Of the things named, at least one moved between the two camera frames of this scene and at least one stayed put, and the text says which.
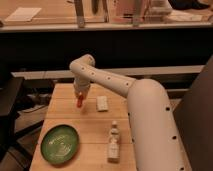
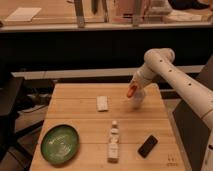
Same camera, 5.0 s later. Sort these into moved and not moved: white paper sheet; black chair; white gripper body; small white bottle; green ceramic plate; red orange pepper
Moved: white gripper body; red orange pepper
Not moved: black chair; green ceramic plate; small white bottle; white paper sheet
